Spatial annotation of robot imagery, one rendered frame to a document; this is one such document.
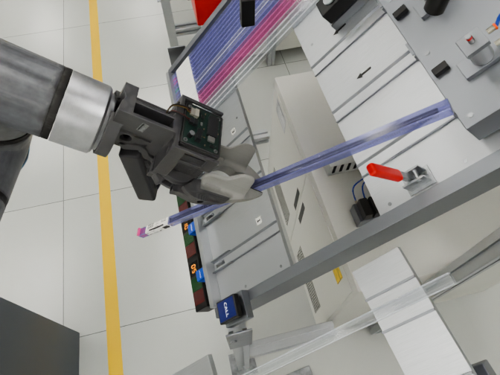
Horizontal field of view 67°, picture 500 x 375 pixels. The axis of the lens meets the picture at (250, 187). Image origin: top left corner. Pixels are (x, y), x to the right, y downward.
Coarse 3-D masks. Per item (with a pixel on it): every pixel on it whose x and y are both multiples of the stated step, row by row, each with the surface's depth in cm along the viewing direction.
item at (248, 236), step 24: (240, 120) 82; (264, 192) 72; (216, 216) 81; (240, 216) 76; (264, 216) 71; (216, 240) 80; (240, 240) 74; (264, 240) 69; (216, 264) 79; (240, 264) 73; (264, 264) 69; (288, 264) 65; (240, 288) 72
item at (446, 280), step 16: (448, 272) 42; (416, 288) 44; (432, 288) 43; (384, 304) 46; (400, 304) 45; (352, 320) 48; (368, 320) 47; (320, 336) 50; (336, 336) 49; (288, 352) 53; (304, 352) 52; (256, 368) 56; (272, 368) 54
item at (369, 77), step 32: (320, 32) 69; (352, 32) 64; (384, 32) 59; (320, 64) 68; (352, 64) 63; (384, 64) 58; (416, 64) 55; (352, 96) 61; (384, 96) 57; (416, 96) 54; (352, 128) 60; (448, 128) 50; (384, 160) 55; (416, 160) 52; (448, 160) 49; (384, 192) 55
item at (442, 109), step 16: (416, 112) 38; (432, 112) 37; (448, 112) 36; (384, 128) 40; (400, 128) 39; (416, 128) 38; (352, 144) 42; (368, 144) 41; (304, 160) 46; (320, 160) 44; (336, 160) 44; (272, 176) 49; (288, 176) 47; (192, 208) 58; (208, 208) 55; (176, 224) 60
